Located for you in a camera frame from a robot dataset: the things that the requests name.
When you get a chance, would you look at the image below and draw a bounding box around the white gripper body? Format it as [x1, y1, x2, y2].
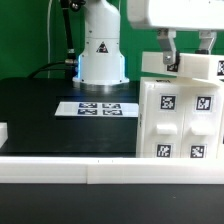
[127, 0, 224, 31]

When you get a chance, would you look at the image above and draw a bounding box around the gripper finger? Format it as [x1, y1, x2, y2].
[195, 30, 217, 55]
[157, 28, 176, 65]

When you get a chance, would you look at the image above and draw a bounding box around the small white cabinet top box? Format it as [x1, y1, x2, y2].
[142, 52, 224, 80]

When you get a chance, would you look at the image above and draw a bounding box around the white door panel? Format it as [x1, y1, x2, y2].
[181, 87, 223, 159]
[143, 88, 184, 158]

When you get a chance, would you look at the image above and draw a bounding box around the white cabinet body box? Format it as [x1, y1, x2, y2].
[136, 77, 224, 159]

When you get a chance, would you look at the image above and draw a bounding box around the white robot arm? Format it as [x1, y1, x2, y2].
[59, 0, 224, 89]

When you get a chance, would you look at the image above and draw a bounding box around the white marker base sheet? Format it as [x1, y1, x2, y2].
[55, 102, 139, 117]

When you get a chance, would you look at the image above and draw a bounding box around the black cable conduit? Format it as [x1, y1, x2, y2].
[27, 0, 80, 80]

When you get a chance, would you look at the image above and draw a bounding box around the white cable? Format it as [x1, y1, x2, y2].
[46, 0, 54, 79]

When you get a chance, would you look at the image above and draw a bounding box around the white U-shaped fence frame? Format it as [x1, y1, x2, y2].
[0, 156, 224, 184]

